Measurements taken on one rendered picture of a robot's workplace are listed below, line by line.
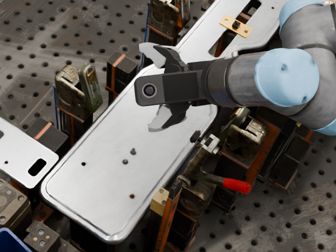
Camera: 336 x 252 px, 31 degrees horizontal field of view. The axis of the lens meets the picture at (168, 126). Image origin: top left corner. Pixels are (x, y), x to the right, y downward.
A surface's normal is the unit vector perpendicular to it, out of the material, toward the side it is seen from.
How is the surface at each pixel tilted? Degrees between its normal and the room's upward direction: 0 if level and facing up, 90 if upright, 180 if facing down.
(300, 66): 41
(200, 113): 0
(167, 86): 33
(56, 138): 0
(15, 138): 0
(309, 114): 78
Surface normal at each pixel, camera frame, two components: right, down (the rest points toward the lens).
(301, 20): -0.37, -0.48
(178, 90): 0.13, 0.04
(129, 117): 0.11, -0.51
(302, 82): 0.58, 0.01
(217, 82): -0.81, 0.06
